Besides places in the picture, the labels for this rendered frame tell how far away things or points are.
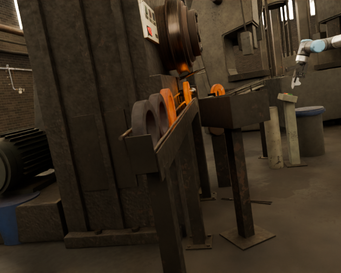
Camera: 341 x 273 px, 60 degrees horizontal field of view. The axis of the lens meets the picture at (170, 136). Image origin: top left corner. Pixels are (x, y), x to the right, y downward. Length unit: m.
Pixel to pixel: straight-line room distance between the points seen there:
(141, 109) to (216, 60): 3.86
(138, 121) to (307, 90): 3.41
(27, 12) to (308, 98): 3.27
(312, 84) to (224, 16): 1.60
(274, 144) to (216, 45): 2.42
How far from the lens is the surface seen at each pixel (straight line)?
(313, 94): 4.10
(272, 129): 2.57
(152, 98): 1.01
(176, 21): 1.77
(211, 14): 4.73
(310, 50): 2.49
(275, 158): 2.62
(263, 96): 1.36
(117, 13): 1.55
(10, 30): 9.64
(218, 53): 4.64
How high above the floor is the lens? 0.77
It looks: 8 degrees down
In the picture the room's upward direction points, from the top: 9 degrees counter-clockwise
